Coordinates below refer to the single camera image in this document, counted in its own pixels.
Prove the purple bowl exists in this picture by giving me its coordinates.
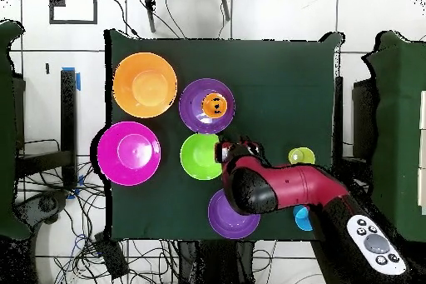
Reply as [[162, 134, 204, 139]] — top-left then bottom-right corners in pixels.
[[178, 77, 236, 135], [207, 188, 261, 240]]

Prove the orange cup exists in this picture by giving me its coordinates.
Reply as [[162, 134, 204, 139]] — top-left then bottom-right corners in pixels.
[[201, 92, 229, 119]]

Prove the orange bowl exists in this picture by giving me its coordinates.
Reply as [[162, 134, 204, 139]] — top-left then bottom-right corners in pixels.
[[111, 52, 178, 119]]

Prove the blue cup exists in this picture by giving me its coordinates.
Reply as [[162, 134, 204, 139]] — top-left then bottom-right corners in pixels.
[[292, 204, 314, 232]]

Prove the blue tape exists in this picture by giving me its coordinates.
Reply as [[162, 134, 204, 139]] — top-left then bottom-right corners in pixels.
[[62, 67, 82, 92]]

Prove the green bowl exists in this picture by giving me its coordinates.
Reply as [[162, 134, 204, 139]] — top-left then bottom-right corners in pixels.
[[180, 132, 223, 181]]

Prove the dark green table cloth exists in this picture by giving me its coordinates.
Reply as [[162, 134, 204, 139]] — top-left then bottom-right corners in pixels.
[[103, 28, 345, 243]]

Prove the pink bowl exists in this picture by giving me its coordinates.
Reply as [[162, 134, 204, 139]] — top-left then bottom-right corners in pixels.
[[97, 121, 162, 187]]

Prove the black square floor frame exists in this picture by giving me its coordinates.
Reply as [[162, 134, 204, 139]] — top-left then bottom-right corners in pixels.
[[48, 0, 98, 25]]

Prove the black power adapter box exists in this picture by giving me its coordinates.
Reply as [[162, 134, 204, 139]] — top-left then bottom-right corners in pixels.
[[93, 231, 130, 281]]

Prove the floor cable bundle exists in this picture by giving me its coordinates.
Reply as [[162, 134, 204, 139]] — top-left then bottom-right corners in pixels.
[[16, 160, 181, 284]]

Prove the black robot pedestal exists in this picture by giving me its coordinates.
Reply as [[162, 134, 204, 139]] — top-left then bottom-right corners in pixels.
[[177, 239, 255, 284]]

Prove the green cloth covered table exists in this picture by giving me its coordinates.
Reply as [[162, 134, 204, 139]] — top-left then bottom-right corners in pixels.
[[0, 19, 32, 242], [361, 29, 426, 245]]

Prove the yellow cup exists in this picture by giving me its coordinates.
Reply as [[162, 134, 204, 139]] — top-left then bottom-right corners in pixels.
[[288, 147, 316, 166]]

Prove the black table frame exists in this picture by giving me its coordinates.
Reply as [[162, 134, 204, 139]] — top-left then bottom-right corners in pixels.
[[14, 68, 78, 189]]

